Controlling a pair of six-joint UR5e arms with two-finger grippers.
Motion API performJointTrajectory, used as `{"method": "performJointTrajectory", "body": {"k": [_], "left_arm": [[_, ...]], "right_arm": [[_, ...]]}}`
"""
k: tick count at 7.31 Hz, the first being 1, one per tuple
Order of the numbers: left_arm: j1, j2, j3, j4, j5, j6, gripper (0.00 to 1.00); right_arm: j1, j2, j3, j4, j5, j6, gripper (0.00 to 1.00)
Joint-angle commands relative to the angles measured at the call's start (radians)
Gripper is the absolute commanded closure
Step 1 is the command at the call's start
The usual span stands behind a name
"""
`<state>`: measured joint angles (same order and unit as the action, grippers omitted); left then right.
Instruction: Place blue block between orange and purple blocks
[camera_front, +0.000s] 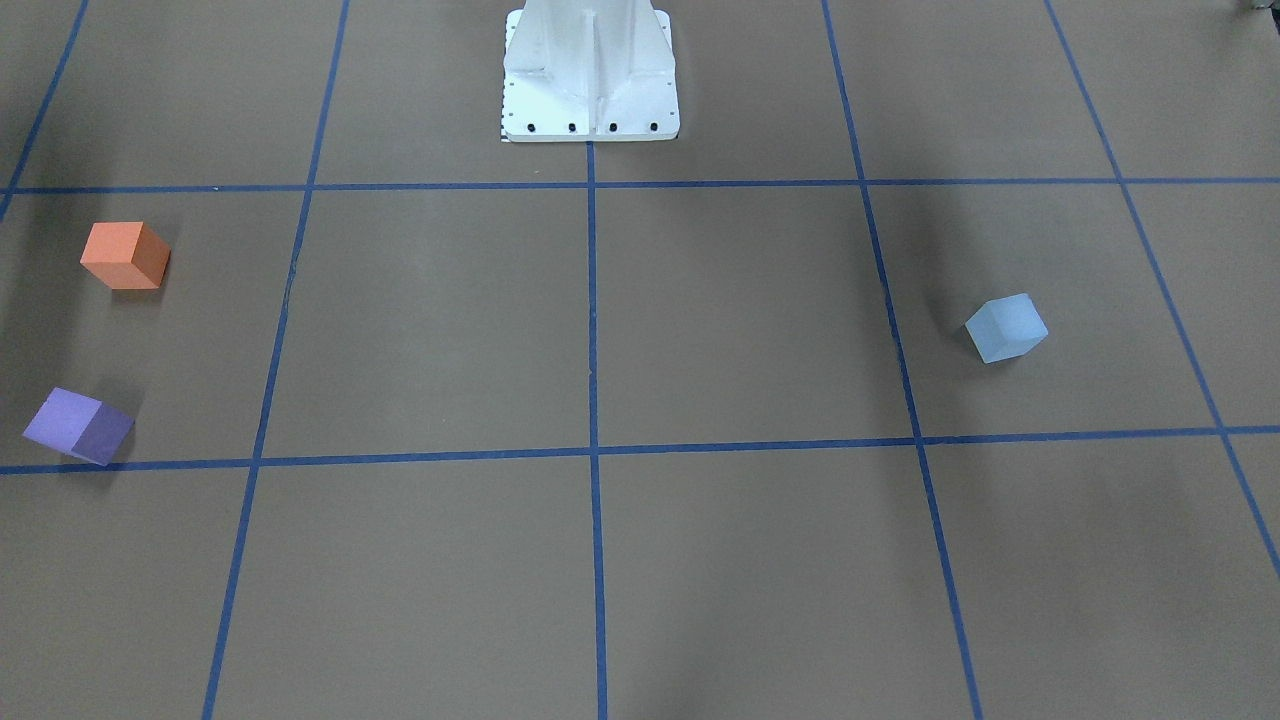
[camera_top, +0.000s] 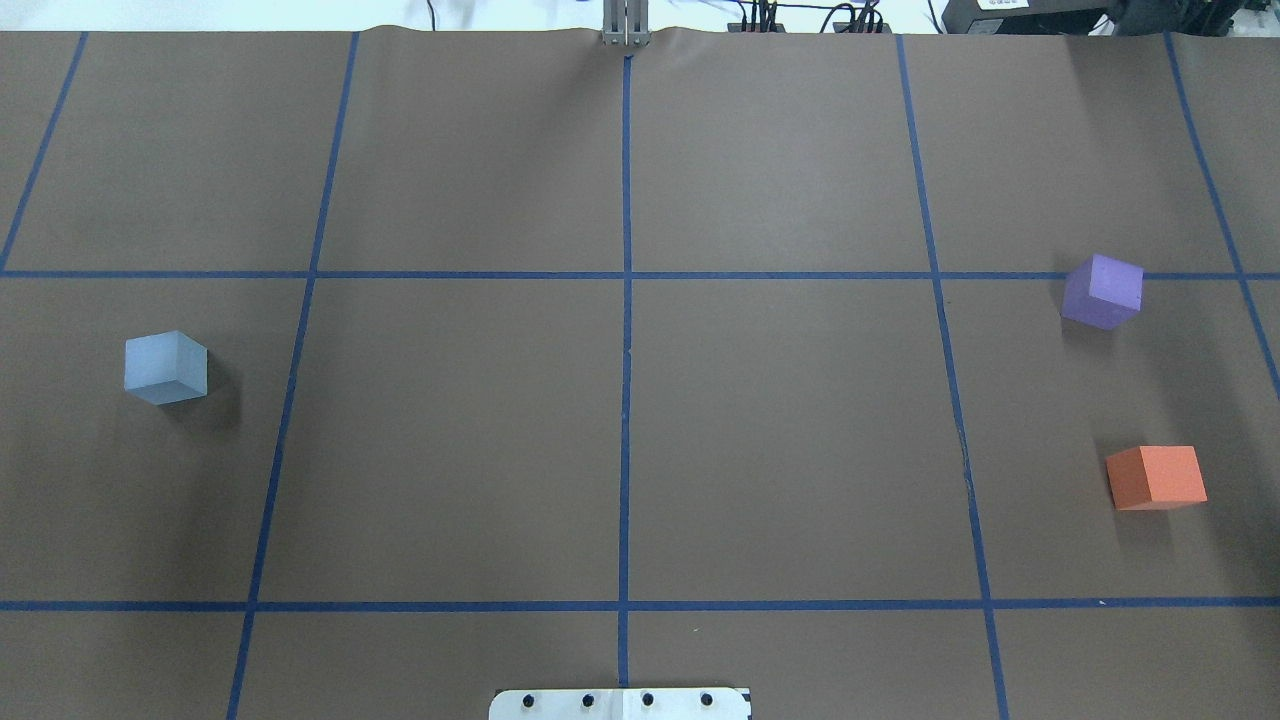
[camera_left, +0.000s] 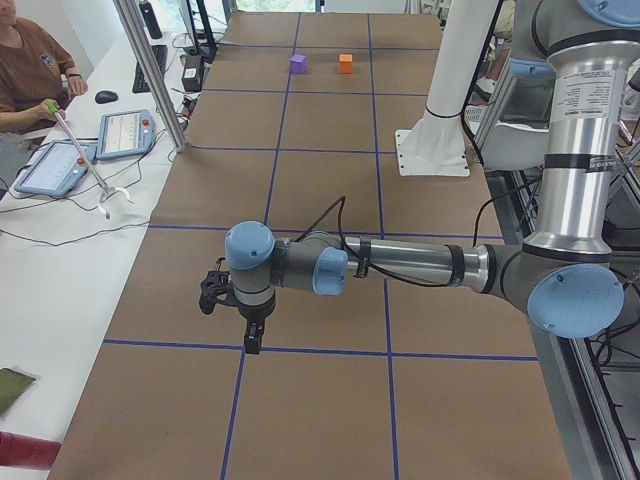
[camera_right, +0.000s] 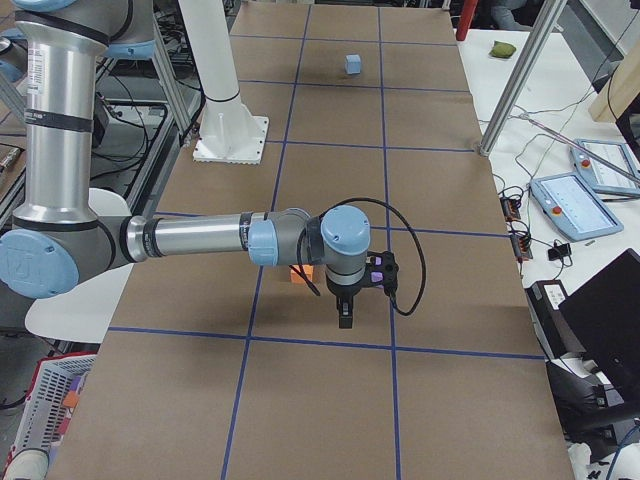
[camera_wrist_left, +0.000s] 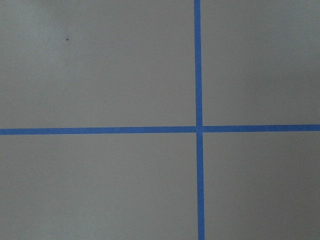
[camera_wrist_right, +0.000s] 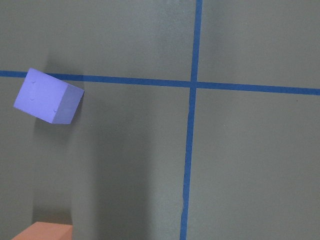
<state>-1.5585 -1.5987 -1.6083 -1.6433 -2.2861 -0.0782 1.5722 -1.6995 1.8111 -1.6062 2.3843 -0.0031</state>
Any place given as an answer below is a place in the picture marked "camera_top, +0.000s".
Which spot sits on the light blue foam block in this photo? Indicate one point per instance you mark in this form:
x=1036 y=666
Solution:
x=165 y=368

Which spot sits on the purple foam block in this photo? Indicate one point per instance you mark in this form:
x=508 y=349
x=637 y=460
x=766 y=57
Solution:
x=1103 y=292

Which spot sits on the orange foam block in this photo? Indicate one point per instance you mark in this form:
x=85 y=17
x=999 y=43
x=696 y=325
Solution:
x=1155 y=478

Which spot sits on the brown paper table mat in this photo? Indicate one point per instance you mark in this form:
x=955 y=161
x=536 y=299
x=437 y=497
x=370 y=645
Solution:
x=731 y=361

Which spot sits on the black power brick box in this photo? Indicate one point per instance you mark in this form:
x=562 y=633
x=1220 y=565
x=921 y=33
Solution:
x=1022 y=17

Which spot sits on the aluminium frame post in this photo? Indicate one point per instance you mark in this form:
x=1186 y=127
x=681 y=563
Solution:
x=625 y=23

